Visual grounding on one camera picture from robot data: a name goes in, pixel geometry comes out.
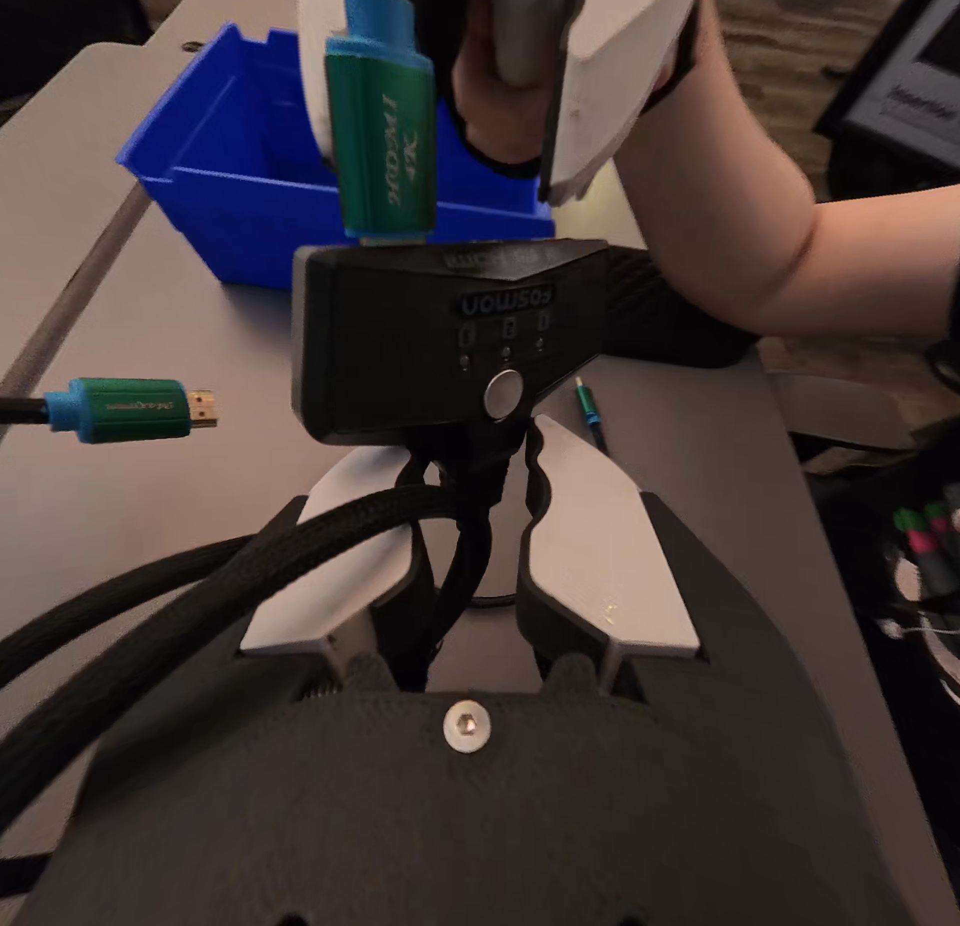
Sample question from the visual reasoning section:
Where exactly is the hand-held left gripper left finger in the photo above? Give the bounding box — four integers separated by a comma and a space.
240, 446, 432, 657

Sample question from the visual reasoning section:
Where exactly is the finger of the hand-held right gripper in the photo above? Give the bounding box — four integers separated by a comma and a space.
296, 0, 357, 170
538, 0, 710, 207

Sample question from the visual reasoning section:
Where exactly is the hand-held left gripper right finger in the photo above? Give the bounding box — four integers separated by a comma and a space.
517, 413, 702, 657

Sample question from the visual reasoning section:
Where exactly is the black mesh sleeved cable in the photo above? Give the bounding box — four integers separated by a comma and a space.
0, 431, 526, 897

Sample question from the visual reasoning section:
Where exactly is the black HDMI switch box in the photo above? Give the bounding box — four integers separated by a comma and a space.
291, 239, 610, 447

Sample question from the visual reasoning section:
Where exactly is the blue plastic bin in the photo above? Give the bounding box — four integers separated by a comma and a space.
116, 22, 558, 291

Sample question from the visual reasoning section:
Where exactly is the black ribbed wrist rest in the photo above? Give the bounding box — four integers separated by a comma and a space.
600, 247, 759, 372

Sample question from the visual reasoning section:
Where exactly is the black framed sign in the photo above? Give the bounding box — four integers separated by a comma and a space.
813, 0, 960, 173

